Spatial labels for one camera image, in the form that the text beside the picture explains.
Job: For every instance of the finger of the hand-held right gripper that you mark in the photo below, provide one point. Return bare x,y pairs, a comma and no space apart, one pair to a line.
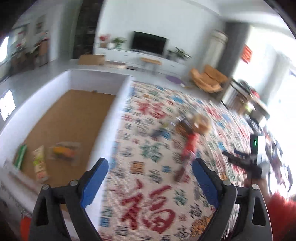
238,158

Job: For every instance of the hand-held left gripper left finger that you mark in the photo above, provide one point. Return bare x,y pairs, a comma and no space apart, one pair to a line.
94,180

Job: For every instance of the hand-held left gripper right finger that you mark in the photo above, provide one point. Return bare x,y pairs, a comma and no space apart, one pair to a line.
205,180

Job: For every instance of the red sausage packet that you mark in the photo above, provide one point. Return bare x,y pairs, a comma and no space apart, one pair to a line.
189,148

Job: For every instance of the orange sausage packet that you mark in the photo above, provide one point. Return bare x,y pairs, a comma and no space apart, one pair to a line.
63,151

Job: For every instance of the bread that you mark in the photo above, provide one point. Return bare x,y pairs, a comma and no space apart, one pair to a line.
202,124

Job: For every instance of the cream bread stick packet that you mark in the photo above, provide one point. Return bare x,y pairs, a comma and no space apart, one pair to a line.
39,162

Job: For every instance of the white cardboard box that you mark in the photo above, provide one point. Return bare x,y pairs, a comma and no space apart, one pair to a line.
69,115

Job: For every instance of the green sausage packet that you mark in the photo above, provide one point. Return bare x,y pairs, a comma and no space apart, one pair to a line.
20,156

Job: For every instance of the person's right forearm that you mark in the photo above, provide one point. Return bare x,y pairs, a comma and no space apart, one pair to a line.
282,215

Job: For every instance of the dark wooden crib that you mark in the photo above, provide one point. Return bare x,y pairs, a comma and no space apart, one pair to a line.
245,99

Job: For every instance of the dark brown snack bar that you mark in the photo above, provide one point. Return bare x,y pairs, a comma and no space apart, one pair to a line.
183,128

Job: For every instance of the printed blanket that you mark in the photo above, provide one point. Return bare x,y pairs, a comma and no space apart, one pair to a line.
148,204

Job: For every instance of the person's orange garment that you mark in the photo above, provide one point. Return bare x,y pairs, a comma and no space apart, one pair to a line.
26,229

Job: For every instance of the orange lounge chair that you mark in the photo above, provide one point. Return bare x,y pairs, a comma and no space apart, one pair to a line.
208,78

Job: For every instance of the purple round mat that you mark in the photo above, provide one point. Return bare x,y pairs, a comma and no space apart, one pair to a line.
175,79

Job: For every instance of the grey curtain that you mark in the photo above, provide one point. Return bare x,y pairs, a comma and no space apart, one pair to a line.
235,46

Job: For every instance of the white column air conditioner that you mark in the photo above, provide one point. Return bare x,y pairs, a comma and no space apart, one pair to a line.
216,51

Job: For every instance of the curved wooden board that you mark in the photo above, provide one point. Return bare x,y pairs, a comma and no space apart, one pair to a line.
115,64

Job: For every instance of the large potted green plant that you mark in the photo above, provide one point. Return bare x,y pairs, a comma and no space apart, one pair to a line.
182,54

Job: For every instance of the brown cardboard box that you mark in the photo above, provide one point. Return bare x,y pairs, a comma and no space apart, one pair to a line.
92,59

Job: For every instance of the small potted green plant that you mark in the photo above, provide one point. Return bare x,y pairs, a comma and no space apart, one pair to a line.
170,54

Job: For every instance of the white television cabinet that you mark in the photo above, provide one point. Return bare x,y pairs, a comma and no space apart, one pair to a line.
120,54

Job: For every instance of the wooden stool with metal legs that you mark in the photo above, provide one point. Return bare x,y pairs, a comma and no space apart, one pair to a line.
151,61

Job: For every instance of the leafy plant in glass vase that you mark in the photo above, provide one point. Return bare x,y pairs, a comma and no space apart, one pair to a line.
118,42

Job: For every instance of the red flower arrangement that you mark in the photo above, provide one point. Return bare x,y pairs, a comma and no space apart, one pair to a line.
104,39

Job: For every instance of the black television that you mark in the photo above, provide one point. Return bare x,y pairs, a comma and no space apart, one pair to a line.
149,42

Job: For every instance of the tall black cabinet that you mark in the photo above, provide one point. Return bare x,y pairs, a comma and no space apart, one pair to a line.
87,30

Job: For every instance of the red wall hanging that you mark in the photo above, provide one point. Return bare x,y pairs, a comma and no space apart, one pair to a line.
247,53

